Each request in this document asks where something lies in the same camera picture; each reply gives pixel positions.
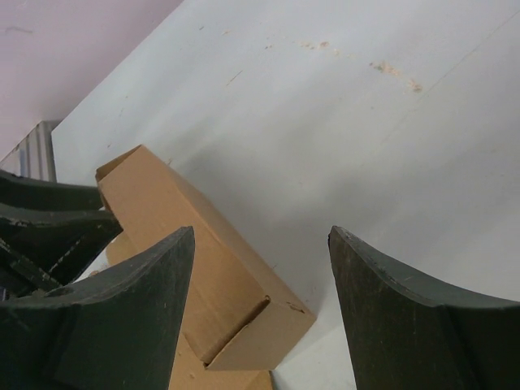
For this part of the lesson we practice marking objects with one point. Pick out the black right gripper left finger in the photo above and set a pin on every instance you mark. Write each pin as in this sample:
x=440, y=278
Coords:
x=117, y=329

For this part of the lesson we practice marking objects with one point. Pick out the brown cardboard paper box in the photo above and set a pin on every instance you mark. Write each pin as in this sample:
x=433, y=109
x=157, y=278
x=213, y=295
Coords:
x=241, y=319

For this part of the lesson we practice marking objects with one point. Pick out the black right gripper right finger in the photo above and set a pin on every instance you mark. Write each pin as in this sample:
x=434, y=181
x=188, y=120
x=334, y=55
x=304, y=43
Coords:
x=408, y=330

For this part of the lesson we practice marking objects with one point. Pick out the aluminium frame rail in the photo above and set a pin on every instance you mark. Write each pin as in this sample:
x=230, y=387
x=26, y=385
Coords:
x=33, y=157

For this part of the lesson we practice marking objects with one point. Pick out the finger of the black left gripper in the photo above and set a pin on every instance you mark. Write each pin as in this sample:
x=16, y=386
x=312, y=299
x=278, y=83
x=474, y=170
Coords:
x=32, y=194
x=45, y=250

